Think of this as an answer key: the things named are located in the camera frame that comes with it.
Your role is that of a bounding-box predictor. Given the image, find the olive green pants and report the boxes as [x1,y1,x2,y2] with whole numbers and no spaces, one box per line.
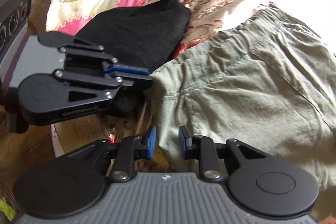
[149,5,336,188]

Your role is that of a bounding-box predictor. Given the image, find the black speaker bar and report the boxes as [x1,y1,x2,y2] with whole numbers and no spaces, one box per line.
[0,0,31,60]

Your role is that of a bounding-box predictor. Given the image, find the black folded garment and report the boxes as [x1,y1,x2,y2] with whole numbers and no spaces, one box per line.
[75,0,191,72]

